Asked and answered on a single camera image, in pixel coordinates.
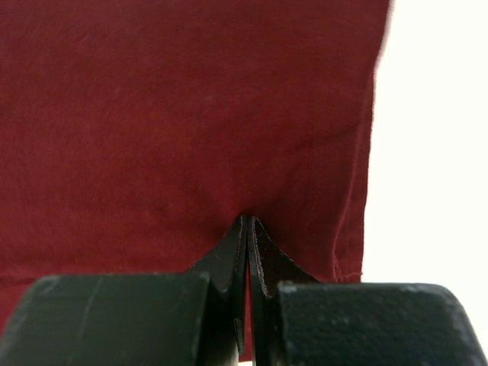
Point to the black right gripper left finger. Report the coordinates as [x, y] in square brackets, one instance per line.
[225, 265]

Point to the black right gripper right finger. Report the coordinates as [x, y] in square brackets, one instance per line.
[269, 265]

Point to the dark red t shirt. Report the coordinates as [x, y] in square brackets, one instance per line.
[133, 134]

